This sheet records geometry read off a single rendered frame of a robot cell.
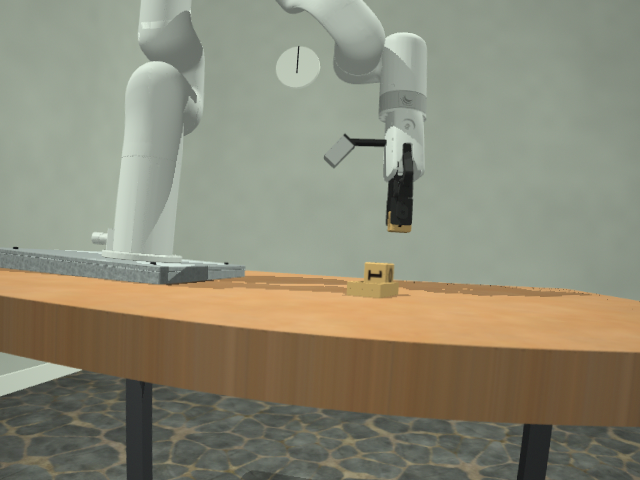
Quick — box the tan wooden number cube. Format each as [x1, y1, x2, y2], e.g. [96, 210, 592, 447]
[387, 212, 412, 233]
[364, 262, 394, 284]

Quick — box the tan wooden calendar tray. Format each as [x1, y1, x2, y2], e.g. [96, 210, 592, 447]
[346, 280, 399, 298]

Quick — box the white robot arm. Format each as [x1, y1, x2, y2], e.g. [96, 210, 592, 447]
[91, 0, 427, 263]

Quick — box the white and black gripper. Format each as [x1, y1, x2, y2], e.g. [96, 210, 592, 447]
[379, 108, 426, 226]

